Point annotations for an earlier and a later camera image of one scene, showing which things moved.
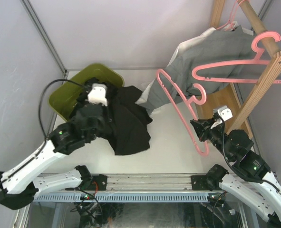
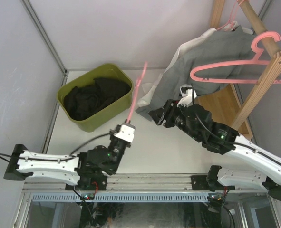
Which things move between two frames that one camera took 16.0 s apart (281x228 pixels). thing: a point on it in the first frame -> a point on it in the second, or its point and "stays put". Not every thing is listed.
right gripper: (203, 127) -> (170, 109)
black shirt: (124, 122) -> (82, 102)
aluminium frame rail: (149, 183) stays put
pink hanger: (195, 100) -> (138, 83)
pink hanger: (258, 54) stays put
